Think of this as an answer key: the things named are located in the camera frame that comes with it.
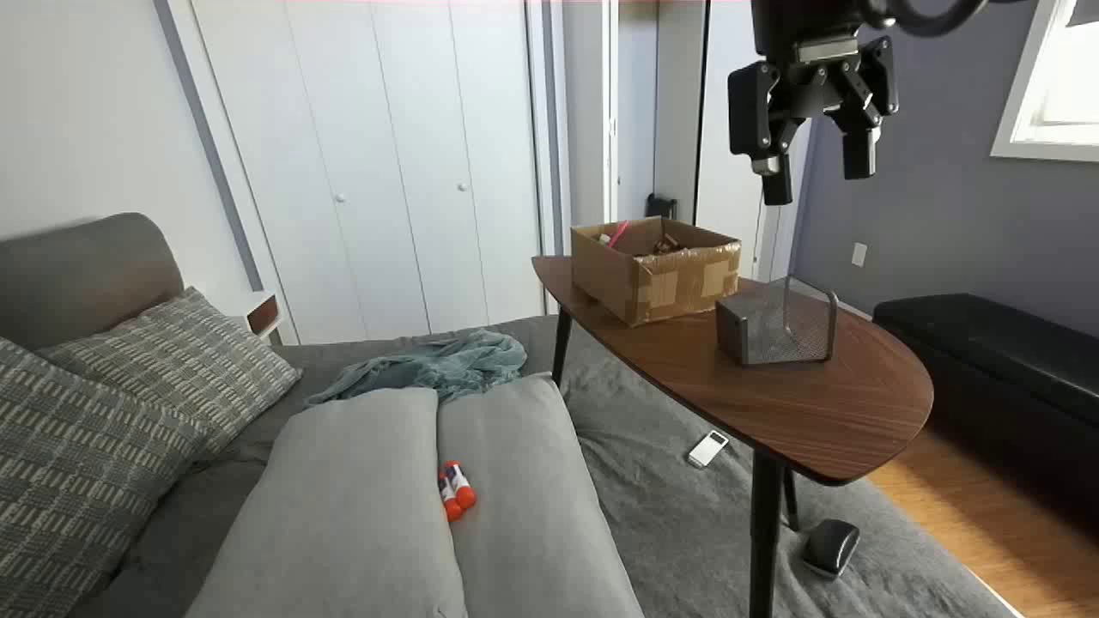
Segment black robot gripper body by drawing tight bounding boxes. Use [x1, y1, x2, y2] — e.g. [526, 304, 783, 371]
[750, 0, 893, 82]

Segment small black background object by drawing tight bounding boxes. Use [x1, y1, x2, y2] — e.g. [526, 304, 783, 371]
[643, 188, 684, 222]

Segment white room door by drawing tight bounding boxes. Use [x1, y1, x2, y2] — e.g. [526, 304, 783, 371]
[563, 0, 627, 233]

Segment dark wood side table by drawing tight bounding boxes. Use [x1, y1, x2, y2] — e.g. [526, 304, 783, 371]
[530, 250, 937, 618]

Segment black bench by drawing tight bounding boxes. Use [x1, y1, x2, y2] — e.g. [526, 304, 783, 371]
[870, 288, 1099, 523]

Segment white remote control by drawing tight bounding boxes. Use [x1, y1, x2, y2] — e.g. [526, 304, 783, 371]
[684, 426, 734, 471]

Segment white wardrobe with doors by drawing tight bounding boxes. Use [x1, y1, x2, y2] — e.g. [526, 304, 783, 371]
[187, 0, 551, 347]

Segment teal crumpled blanket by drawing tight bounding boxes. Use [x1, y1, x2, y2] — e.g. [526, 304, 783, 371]
[304, 325, 532, 408]

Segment small black pouch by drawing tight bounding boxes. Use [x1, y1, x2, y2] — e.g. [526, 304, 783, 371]
[796, 514, 866, 583]

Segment grey long pillow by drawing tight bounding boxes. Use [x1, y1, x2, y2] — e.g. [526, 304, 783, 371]
[437, 371, 650, 618]
[181, 384, 471, 618]

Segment orange and white toy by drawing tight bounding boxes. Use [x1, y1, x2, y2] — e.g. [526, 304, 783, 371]
[437, 457, 480, 527]

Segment white nightstand brown drawer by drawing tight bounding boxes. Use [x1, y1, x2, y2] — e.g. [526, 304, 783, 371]
[219, 284, 293, 347]

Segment grey plaid pillow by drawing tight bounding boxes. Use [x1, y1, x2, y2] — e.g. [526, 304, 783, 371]
[39, 284, 305, 464]
[0, 332, 210, 618]

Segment grey upholstered headboard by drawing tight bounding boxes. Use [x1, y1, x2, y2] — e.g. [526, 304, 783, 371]
[0, 211, 188, 354]

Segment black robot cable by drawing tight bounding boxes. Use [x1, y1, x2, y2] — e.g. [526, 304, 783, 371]
[883, 0, 996, 37]

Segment white picture frame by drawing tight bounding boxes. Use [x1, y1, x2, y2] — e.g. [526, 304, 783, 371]
[987, 0, 1099, 169]

